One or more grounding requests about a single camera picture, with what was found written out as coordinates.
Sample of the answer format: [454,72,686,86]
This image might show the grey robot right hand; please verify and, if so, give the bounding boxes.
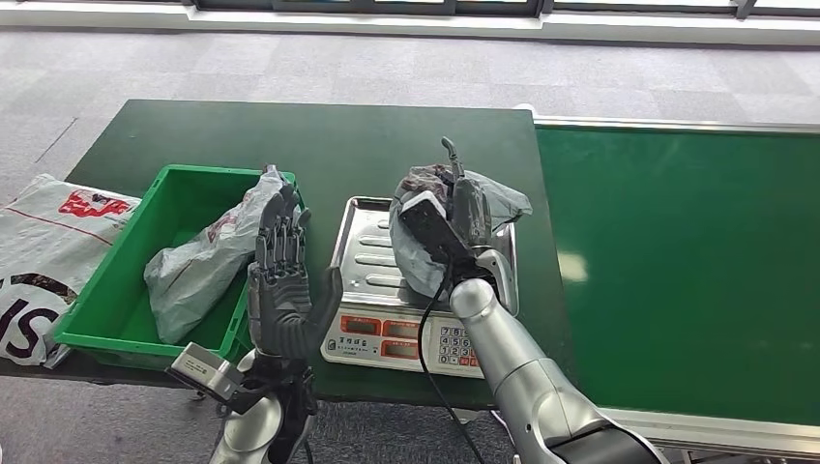
[439,135,494,249]

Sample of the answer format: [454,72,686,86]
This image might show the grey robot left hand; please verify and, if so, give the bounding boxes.
[246,186,345,362]

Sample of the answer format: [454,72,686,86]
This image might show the grey mailer package red print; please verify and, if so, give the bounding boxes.
[389,163,534,303]

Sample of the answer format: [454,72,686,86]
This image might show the plain grey plastic mailer package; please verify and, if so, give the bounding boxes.
[143,164,286,346]

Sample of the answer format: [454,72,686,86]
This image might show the white electronic scale steel tray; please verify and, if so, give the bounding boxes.
[320,195,519,380]

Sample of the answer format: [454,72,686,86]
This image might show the dark green table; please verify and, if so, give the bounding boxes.
[0,99,578,413]

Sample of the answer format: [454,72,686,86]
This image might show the green plastic crate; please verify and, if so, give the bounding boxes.
[54,164,308,373]

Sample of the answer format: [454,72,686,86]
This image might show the large white printed sack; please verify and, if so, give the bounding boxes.
[0,174,143,370]

